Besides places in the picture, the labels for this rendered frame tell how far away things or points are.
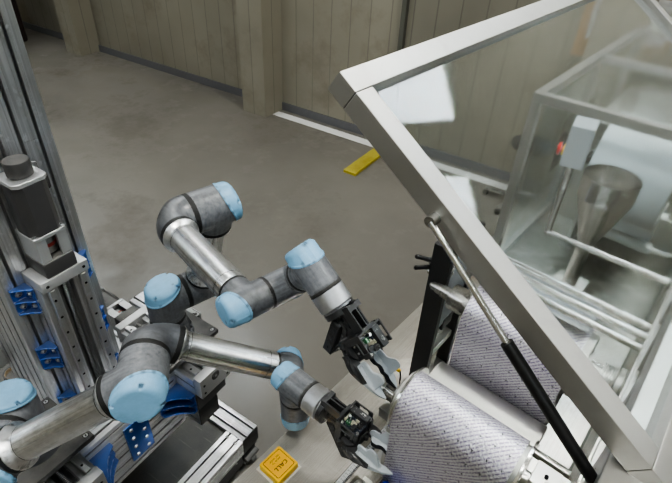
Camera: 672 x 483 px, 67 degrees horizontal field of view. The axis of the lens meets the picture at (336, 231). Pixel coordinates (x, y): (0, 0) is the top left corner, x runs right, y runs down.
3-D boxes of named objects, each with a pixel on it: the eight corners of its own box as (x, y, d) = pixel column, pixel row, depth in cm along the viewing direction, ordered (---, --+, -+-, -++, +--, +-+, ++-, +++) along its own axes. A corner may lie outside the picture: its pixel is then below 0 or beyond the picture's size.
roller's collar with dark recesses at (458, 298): (456, 298, 125) (461, 279, 121) (478, 310, 122) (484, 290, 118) (442, 312, 121) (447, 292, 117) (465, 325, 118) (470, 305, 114)
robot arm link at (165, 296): (142, 311, 170) (134, 280, 162) (180, 294, 177) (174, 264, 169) (157, 332, 162) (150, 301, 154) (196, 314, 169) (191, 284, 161)
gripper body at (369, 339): (373, 362, 100) (339, 311, 100) (349, 368, 107) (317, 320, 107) (395, 340, 105) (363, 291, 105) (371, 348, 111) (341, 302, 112)
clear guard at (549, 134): (626, -17, 124) (628, -18, 124) (764, 143, 120) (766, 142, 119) (359, 93, 58) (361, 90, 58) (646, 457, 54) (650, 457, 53)
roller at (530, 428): (439, 384, 127) (447, 352, 120) (537, 448, 114) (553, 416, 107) (412, 415, 119) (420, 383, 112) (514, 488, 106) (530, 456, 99)
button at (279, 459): (279, 450, 134) (279, 445, 132) (298, 467, 130) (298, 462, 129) (259, 469, 129) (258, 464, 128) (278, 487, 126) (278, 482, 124)
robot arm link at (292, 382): (290, 373, 133) (290, 352, 128) (321, 397, 128) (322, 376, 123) (268, 392, 129) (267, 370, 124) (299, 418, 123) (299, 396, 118)
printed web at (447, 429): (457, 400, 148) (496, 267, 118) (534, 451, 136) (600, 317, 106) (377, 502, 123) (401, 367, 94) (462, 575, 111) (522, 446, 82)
